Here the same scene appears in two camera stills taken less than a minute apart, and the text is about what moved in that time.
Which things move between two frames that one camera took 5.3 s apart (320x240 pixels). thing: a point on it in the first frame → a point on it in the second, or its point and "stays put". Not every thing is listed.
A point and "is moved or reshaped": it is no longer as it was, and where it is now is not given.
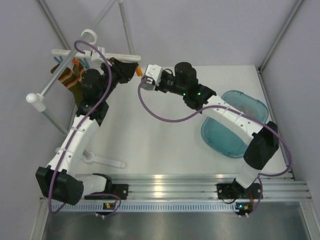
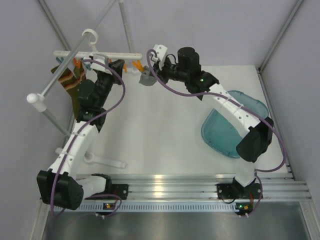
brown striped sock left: [54, 68] stays put
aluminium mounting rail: [202, 187] stays put
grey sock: [147, 86] is moved or reshaped
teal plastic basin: [223, 138] stays put
